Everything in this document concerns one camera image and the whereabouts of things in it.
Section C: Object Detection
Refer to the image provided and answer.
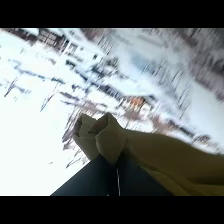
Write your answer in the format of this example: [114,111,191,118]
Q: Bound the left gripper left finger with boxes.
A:
[51,154,120,197]

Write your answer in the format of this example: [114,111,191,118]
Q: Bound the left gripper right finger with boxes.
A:
[117,154,174,197]

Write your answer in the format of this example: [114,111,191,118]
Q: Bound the brown pants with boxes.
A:
[72,112,224,197]

